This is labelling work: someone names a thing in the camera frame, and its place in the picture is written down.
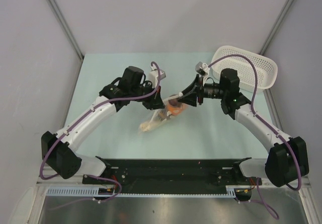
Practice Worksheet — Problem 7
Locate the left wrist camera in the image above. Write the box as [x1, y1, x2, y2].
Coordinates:
[148, 68, 166, 88]

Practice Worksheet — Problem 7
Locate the dark purple fake fruit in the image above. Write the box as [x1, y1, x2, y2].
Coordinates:
[157, 109, 172, 122]

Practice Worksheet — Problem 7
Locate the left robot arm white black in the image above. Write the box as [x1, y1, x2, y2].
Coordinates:
[41, 62, 166, 184]

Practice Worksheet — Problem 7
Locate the fake green onion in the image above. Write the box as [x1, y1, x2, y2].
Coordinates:
[138, 119, 166, 133]

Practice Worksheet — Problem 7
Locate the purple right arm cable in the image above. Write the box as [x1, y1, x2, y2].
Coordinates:
[207, 54, 304, 219]

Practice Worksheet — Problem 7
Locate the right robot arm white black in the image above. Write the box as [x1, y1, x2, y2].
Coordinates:
[178, 68, 309, 189]

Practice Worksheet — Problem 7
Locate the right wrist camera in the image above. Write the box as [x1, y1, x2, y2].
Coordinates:
[195, 61, 210, 79]

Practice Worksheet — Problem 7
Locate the white perforated plastic basket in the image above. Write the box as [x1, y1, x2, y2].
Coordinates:
[211, 45, 278, 93]

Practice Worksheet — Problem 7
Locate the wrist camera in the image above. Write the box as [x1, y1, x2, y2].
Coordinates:
[148, 68, 166, 88]
[195, 61, 210, 79]

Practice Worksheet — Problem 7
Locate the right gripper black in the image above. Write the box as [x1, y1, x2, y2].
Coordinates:
[178, 74, 227, 107]

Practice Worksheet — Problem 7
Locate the white slotted cable duct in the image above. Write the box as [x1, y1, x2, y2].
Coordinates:
[46, 187, 99, 196]

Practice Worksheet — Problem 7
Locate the clear zip top bag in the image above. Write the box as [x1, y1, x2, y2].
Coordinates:
[138, 92, 188, 133]

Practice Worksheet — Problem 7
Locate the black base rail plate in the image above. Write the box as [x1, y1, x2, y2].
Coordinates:
[82, 159, 256, 195]

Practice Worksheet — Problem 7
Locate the orange fake tangerine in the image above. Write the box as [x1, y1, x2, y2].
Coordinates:
[167, 99, 187, 116]

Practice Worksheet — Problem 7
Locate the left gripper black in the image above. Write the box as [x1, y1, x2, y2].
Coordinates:
[129, 81, 165, 110]

